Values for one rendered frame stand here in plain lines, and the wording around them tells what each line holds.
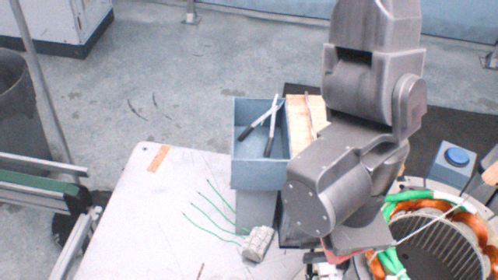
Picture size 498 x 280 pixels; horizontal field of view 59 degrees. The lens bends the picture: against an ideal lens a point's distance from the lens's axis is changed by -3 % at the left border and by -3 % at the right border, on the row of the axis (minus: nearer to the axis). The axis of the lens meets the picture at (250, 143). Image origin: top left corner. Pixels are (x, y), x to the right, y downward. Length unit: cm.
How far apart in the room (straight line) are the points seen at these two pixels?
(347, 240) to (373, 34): 21
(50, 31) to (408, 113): 262
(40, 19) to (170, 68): 78
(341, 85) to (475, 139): 228
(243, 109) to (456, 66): 237
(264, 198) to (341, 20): 58
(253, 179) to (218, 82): 183
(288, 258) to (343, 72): 67
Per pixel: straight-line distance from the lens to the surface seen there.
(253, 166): 80
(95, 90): 266
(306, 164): 37
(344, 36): 39
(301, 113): 88
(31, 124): 205
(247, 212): 96
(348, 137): 40
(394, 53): 37
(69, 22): 277
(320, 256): 56
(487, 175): 53
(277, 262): 100
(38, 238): 209
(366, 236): 49
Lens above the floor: 166
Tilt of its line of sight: 47 degrees down
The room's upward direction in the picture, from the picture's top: 4 degrees clockwise
